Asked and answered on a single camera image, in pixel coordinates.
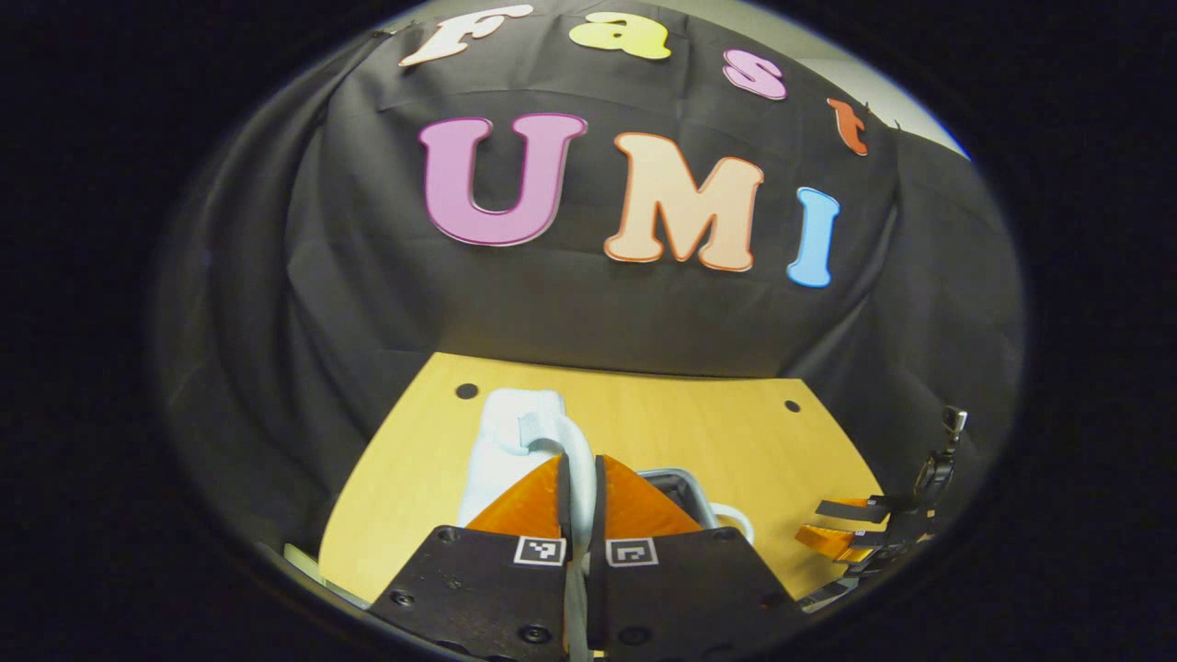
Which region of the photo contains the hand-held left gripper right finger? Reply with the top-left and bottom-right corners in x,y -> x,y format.
587,453 -> 810,656

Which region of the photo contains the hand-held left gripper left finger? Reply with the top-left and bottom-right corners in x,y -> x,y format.
368,453 -> 577,662

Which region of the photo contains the light blue suitcase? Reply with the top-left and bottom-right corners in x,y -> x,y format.
457,388 -> 757,662

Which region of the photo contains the black backdrop cloth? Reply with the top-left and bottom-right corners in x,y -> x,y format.
152,0 -> 1026,589

